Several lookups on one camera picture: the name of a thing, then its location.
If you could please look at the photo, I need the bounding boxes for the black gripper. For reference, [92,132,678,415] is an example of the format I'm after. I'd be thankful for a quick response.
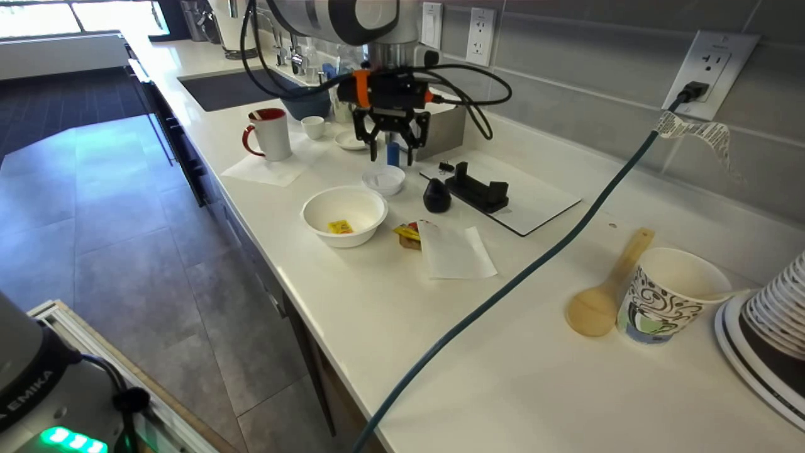
[350,78,433,167]

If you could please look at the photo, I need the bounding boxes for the black teardrop-shaped object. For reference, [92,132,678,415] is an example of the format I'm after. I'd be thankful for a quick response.
[419,177,453,217]

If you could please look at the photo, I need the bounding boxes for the white round bowl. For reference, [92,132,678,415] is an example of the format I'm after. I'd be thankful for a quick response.
[299,185,390,250]

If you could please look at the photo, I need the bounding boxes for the white box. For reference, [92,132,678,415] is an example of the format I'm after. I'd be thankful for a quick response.
[411,98,469,162]

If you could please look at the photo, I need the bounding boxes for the small white cup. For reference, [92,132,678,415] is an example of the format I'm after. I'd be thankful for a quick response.
[299,114,328,143]

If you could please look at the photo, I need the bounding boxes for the long yellow sauce packet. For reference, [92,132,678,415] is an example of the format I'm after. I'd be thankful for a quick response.
[395,220,425,251]

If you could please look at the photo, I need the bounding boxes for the white mug with red inside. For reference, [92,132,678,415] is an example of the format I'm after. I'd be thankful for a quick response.
[239,105,294,165]

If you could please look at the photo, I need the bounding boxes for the white folded napkin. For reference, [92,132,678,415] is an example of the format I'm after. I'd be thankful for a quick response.
[416,220,501,282]

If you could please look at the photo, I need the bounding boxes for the white flat board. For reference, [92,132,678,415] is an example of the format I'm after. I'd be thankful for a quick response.
[416,148,584,239]

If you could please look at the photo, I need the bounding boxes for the dark counter sink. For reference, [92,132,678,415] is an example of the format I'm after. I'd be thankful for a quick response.
[176,71,278,114]

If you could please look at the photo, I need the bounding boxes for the wooden spoon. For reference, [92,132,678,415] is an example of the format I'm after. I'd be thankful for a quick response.
[560,227,655,339]

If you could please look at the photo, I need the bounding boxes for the black power plug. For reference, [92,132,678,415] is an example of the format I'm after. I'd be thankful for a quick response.
[667,80,711,114]

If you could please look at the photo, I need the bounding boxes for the patterned paper cup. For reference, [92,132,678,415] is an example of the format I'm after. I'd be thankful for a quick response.
[615,244,735,347]

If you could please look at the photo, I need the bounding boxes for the stack of plates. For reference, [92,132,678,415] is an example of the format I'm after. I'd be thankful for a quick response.
[711,292,805,433]

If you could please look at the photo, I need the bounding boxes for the black holder bracket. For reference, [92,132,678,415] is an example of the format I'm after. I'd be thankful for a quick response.
[442,158,513,215]

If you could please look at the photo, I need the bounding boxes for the white wall switch plate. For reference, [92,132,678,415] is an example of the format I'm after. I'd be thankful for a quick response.
[416,0,445,59]

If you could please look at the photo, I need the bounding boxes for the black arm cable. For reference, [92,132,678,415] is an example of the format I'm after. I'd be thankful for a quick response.
[235,0,515,141]

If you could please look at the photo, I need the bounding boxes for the white wall outlet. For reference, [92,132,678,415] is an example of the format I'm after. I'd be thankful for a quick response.
[463,5,497,69]
[662,30,762,124]

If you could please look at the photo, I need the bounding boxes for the green power cable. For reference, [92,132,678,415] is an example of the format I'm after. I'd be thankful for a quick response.
[350,128,664,453]

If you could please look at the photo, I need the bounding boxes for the clear plastic wall hook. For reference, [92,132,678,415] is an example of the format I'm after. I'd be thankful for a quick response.
[653,112,735,172]

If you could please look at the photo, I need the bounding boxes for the white metal frame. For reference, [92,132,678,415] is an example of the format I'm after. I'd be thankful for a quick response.
[27,300,222,453]

